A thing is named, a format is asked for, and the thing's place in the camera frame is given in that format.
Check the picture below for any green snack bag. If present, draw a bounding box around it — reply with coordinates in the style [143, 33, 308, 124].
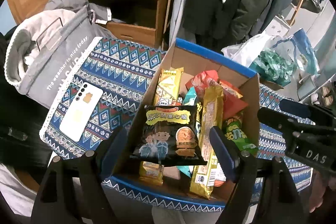
[223, 111, 258, 155]

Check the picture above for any gold biscuit pack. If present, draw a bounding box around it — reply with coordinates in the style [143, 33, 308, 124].
[190, 93, 223, 199]

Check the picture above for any orange-red snack bag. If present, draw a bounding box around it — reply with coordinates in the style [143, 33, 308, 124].
[185, 70, 248, 127]

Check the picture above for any black snack bag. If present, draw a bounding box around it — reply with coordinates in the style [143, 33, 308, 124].
[130, 105, 207, 166]

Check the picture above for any teal snack bag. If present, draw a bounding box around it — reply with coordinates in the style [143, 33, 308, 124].
[177, 86, 198, 178]

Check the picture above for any person's right hand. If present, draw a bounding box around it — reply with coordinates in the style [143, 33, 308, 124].
[309, 170, 335, 213]

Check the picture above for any white shoe rack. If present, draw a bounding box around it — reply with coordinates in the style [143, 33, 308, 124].
[297, 73, 335, 109]

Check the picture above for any white smartphone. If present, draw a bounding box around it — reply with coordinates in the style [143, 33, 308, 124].
[59, 83, 103, 142]

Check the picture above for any teal box with paper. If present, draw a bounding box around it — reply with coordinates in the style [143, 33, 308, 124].
[249, 49, 297, 88]

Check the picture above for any blue white plastic bag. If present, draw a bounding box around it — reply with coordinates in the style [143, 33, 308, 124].
[270, 28, 319, 75]

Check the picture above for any patterned blue tablecloth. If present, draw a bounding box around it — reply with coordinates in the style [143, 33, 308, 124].
[39, 36, 316, 209]

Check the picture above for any grey fabric storage bag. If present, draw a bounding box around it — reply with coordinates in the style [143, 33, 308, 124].
[4, 7, 113, 108]

